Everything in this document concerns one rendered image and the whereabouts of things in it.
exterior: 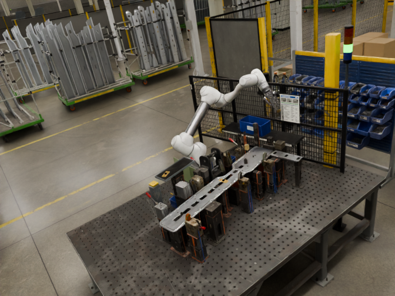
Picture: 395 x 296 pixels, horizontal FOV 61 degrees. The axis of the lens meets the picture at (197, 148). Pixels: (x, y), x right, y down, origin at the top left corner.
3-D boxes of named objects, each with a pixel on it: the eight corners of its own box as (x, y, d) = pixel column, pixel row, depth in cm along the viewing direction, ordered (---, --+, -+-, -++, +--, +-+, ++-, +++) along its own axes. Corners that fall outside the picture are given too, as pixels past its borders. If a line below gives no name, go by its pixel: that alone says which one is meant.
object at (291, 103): (300, 124, 336) (300, 95, 322) (280, 121, 351) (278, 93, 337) (301, 123, 337) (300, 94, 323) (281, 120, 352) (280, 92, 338)
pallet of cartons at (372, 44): (367, 107, 616) (371, 49, 569) (329, 98, 679) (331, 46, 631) (403, 87, 668) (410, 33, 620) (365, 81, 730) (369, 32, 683)
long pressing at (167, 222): (176, 235, 244) (176, 233, 243) (156, 224, 258) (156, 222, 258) (275, 151, 328) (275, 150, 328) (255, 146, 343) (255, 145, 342)
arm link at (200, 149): (202, 166, 358) (211, 148, 358) (188, 159, 351) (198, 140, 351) (196, 162, 373) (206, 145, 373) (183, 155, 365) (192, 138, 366)
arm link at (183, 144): (188, 158, 351) (171, 148, 342) (183, 154, 366) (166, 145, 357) (224, 93, 350) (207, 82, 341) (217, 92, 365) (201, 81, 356)
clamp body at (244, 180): (250, 215, 294) (246, 182, 278) (238, 211, 302) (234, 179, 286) (255, 209, 300) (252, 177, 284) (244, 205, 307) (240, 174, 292)
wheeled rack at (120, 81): (69, 113, 860) (44, 43, 780) (60, 105, 938) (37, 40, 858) (137, 91, 942) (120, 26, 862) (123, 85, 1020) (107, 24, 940)
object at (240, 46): (278, 149, 530) (271, 15, 439) (271, 152, 523) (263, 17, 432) (223, 128, 631) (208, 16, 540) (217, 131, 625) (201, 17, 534)
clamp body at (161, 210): (169, 246, 276) (160, 211, 260) (160, 241, 284) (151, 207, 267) (177, 239, 282) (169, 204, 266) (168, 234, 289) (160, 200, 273)
